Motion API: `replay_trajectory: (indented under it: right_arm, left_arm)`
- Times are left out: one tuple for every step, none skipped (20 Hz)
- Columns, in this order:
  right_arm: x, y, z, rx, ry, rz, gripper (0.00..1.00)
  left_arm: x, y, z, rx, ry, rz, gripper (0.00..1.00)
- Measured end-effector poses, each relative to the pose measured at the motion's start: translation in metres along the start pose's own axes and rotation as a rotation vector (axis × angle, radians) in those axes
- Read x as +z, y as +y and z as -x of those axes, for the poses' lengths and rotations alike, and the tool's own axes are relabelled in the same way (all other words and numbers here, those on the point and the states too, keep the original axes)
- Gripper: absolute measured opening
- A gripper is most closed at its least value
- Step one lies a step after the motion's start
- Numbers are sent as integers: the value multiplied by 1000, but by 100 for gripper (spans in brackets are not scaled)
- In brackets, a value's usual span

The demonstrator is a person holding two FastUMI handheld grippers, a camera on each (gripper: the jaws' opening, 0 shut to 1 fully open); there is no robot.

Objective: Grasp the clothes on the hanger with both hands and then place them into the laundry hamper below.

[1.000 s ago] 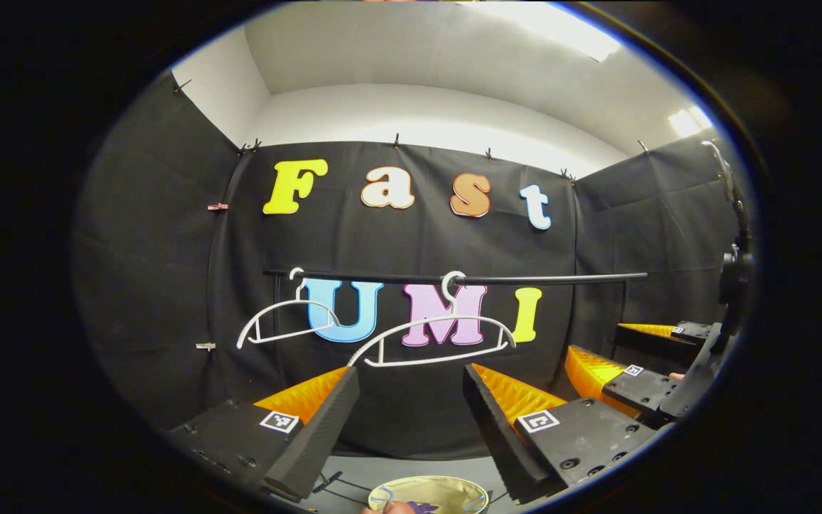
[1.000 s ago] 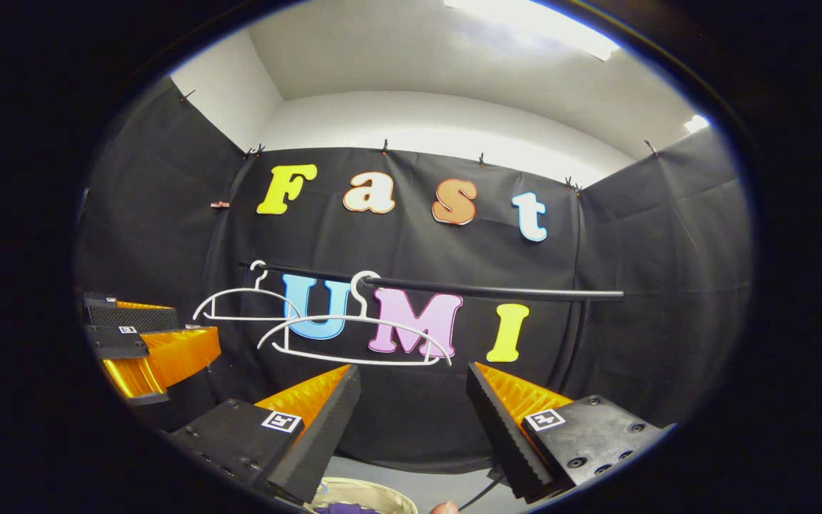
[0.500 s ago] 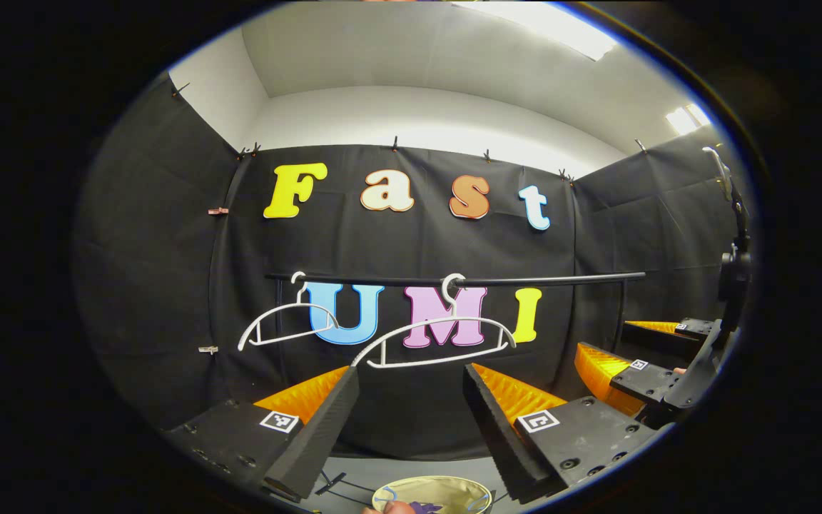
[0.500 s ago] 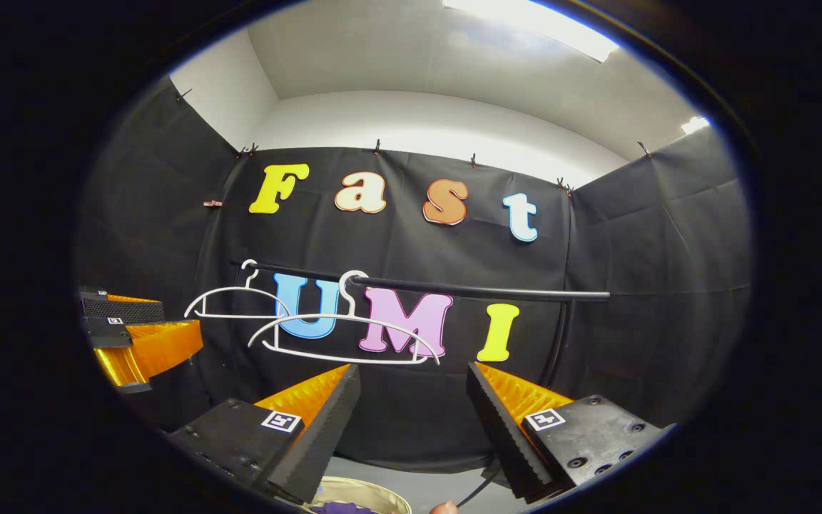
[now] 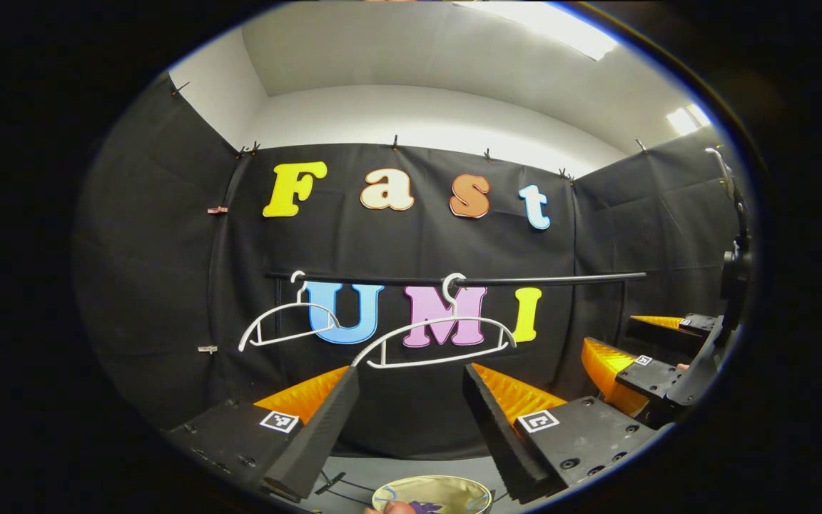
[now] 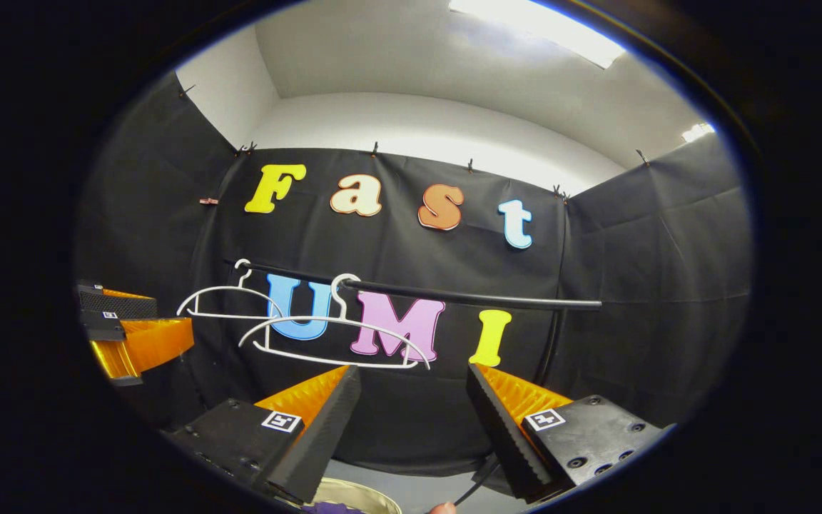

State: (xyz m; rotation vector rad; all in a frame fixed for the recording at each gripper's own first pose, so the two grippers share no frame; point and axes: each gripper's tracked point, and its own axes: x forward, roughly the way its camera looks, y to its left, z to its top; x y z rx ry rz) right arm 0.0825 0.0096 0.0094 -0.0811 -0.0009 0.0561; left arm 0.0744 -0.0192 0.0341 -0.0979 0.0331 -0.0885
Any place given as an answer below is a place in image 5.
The small ceiling light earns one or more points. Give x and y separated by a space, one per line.
686 120

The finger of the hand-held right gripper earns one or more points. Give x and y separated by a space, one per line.
661 334
657 378

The black backdrop cloth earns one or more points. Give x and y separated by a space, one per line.
168 250

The white plastic clothes hanger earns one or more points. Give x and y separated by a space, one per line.
454 318
302 303

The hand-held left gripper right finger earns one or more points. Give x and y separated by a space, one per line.
496 435

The beige laundry hamper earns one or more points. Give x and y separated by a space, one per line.
447 491

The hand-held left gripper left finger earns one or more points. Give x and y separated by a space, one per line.
322 432

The black clothes rack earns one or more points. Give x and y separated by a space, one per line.
561 279

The grey metal bar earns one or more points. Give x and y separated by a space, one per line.
330 482

